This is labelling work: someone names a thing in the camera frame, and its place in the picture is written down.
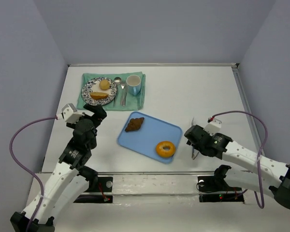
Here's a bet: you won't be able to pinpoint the sliced baguette bread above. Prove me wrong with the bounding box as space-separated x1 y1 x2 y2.
90 92 109 100

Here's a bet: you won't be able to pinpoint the metal tongs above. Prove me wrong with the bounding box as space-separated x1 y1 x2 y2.
191 118 199 160

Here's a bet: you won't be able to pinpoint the small round bun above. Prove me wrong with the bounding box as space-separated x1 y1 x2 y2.
99 79 111 90

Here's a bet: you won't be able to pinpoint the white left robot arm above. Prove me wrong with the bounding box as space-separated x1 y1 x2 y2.
9 103 107 232

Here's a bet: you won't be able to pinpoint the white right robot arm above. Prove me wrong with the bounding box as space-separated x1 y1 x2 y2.
184 125 290 210

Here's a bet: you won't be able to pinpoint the blue floral plate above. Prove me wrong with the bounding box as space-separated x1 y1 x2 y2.
81 77 116 106

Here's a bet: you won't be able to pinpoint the metal fork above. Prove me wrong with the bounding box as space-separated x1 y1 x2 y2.
120 84 127 106

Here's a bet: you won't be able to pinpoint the dark chocolate croissant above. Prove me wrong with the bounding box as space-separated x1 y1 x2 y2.
125 117 145 132

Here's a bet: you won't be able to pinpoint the metal spoon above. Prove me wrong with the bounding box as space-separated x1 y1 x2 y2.
113 77 122 106

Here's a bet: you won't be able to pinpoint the green cloth napkin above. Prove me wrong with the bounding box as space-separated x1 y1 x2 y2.
76 72 145 111

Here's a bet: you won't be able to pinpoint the light blue mug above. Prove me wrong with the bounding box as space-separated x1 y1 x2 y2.
126 75 142 96

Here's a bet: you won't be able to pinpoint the orange bagel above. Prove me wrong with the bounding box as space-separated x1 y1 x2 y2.
155 141 176 158

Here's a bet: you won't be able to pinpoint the blue plastic tray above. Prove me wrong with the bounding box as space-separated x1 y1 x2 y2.
117 111 183 164

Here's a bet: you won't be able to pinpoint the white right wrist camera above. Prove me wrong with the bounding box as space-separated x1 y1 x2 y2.
204 118 222 136

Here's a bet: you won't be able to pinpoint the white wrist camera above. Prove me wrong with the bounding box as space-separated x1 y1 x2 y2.
56 103 84 124
204 118 222 136

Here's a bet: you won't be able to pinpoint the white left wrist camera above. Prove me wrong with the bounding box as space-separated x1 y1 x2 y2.
56 103 84 124

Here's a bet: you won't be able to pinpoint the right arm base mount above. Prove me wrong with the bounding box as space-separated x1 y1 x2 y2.
196 165 244 203

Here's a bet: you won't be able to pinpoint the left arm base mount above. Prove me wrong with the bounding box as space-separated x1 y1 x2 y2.
74 176 113 203

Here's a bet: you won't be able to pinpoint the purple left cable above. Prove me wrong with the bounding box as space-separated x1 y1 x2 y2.
9 116 61 232

